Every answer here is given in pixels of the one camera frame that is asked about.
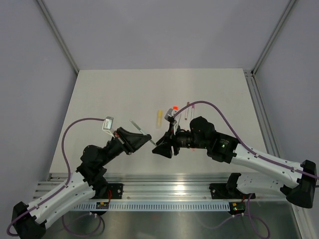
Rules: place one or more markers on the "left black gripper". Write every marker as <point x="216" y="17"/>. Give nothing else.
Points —
<point x="130" y="141"/>

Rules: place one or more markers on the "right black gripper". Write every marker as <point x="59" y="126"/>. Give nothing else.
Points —
<point x="166" y="150"/>

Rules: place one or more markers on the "green white pen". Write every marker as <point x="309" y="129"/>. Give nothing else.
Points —
<point x="141" y="131"/>

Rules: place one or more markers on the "yellow highlighter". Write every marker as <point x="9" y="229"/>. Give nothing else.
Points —
<point x="159" y="119"/>

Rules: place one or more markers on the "brown capped white pen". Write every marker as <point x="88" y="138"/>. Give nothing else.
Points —
<point x="186" y="112"/>

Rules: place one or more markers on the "purple white pen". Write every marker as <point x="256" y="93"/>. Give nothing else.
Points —
<point x="192" y="112"/>

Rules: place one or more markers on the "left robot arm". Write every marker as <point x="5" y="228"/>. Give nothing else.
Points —
<point x="31" y="220"/>

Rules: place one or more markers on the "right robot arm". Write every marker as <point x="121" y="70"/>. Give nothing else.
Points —
<point x="294" y="181"/>

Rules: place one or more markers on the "left circuit board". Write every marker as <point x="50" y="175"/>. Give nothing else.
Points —
<point x="102" y="205"/>

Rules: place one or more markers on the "circuit board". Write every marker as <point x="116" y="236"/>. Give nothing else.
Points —
<point x="102" y="205"/>
<point x="237" y="207"/>

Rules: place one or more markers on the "right circuit board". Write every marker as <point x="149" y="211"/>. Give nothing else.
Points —
<point x="237" y="207"/>

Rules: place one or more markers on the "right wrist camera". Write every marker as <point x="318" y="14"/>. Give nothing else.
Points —
<point x="172" y="117"/>

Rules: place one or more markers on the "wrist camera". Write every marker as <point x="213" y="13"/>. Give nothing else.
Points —
<point x="172" y="117"/>
<point x="107" y="126"/>

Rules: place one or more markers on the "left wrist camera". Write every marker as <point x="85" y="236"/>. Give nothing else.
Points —
<point x="107" y="126"/>

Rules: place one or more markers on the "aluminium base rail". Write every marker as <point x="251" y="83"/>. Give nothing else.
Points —
<point x="191" y="187"/>

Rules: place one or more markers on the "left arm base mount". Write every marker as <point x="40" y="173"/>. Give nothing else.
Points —
<point x="112" y="190"/>

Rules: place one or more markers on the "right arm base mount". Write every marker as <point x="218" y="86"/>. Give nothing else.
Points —
<point x="228" y="190"/>

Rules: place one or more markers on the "white cable duct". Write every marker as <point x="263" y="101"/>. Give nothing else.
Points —
<point x="157" y="207"/>

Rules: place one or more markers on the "right side aluminium rail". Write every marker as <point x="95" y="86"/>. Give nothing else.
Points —
<point x="262" y="117"/>

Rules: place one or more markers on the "left frame post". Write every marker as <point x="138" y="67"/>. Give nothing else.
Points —
<point x="57" y="35"/>

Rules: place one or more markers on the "frame post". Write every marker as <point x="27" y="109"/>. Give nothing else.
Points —
<point x="279" y="26"/>
<point x="57" y="35"/>

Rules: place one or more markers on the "right frame post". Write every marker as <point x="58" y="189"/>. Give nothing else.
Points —
<point x="279" y="26"/>

